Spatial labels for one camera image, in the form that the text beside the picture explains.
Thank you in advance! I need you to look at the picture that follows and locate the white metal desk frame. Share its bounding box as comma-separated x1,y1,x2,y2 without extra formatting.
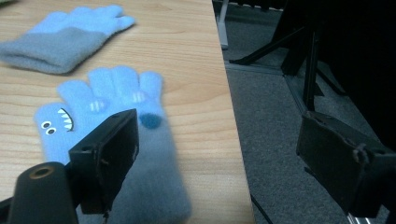
214,0,231,50

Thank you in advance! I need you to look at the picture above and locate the black tripod stand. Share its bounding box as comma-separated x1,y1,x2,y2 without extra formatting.
228,0,347,112

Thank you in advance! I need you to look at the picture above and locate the plain blue grey glove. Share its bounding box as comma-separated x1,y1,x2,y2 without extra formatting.
0,4,136,76

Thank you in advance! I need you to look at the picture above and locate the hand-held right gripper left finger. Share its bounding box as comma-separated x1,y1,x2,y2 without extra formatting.
68,108,140,216

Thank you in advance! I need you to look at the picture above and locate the thin black cable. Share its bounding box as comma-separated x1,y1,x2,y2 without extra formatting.
249,193,275,224

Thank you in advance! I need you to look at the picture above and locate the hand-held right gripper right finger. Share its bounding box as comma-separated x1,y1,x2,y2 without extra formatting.
295,110,396,218

